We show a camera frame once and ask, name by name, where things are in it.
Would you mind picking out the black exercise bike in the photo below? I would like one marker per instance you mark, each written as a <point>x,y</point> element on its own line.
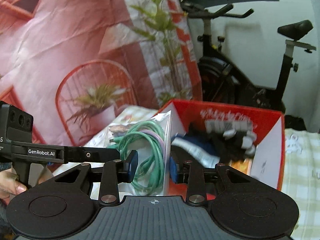
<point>222,80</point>

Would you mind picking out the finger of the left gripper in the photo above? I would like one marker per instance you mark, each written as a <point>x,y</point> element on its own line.
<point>90,154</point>

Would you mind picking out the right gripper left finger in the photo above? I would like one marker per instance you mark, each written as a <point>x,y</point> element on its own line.
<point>115,172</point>

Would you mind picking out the black sock bundle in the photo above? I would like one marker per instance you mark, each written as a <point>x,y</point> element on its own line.
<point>228,140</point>

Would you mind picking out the printed red backdrop cloth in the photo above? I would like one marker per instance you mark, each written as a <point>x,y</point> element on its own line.
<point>75,64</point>

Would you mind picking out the green checked bunny tablecloth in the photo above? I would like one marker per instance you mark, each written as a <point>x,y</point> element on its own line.
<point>300,179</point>

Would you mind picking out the blue packaged fabric item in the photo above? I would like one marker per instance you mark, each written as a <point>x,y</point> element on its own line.
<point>197,152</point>

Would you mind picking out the red strawberry cardboard box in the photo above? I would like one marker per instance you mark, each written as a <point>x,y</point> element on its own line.
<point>268,162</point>

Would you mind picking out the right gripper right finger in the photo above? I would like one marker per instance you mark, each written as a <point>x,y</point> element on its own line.
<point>187,180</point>

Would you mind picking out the person's left hand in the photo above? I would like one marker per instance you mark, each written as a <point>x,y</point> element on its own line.
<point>11,186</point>

